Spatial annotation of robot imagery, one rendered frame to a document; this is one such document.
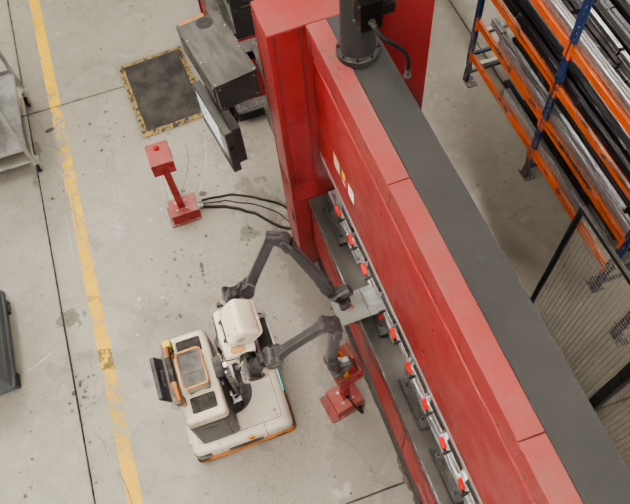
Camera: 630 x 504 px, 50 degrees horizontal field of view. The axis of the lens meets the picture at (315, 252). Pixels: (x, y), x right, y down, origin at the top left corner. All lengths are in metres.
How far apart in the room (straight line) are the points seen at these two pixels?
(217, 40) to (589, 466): 2.68
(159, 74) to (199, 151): 0.97
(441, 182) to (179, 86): 3.96
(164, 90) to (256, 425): 3.22
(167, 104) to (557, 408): 4.62
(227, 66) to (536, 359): 2.14
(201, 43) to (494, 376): 2.33
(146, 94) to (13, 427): 2.99
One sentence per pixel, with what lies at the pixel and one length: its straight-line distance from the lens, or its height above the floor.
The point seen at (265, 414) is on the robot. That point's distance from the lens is 4.39.
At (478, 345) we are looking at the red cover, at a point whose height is 2.30.
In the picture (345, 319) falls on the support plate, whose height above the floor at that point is 1.00.
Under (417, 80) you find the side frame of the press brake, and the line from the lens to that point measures 3.84.
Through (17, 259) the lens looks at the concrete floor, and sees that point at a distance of 5.73.
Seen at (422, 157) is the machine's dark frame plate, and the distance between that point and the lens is 2.73.
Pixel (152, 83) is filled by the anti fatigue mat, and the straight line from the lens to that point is 6.36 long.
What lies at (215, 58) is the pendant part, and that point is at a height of 1.95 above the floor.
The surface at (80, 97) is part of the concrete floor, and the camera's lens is 6.50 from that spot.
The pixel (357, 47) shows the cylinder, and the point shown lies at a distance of 2.97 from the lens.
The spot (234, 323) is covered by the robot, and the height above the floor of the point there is 1.37.
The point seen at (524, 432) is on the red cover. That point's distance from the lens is 2.32.
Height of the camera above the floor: 4.50
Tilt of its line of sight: 62 degrees down
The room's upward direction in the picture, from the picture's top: 7 degrees counter-clockwise
